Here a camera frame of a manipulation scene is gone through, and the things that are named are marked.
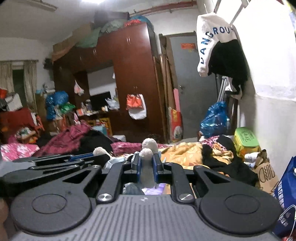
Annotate yellow patterned blanket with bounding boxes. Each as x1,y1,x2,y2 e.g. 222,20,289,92
161,142,234,170

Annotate maroon quilted jacket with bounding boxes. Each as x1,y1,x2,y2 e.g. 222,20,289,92
33,121,91,157

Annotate black clothing pile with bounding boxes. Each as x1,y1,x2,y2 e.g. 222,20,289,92
202,135,258,187

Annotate blue plastic bag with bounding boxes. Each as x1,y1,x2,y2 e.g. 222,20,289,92
200,101,229,138

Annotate orange and white hanging bag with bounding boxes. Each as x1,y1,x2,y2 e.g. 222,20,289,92
126,94,147,120

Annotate green lidded box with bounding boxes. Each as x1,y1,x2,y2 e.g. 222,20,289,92
233,127,261,158

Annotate grey door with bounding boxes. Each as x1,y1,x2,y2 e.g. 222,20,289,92
169,32,218,138

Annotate brown paper bag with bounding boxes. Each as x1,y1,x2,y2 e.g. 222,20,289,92
253,149,279,194

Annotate blue shopping bag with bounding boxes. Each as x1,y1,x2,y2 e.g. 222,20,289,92
273,157,296,240

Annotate dark red wooden wardrobe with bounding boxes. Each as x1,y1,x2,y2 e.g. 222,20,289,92
53,22,168,143

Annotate white and black hoodie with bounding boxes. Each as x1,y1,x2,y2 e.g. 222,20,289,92
196,13,248,99

